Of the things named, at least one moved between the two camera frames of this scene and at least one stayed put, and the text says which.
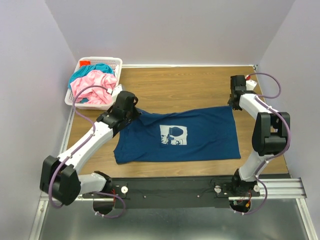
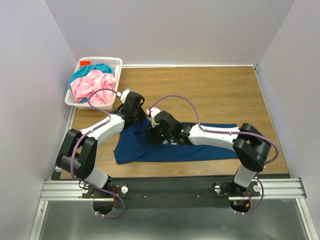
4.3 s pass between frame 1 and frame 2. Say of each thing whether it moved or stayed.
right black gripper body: moved
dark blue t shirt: moved
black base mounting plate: stayed
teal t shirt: stayed
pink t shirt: stayed
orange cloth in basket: stayed
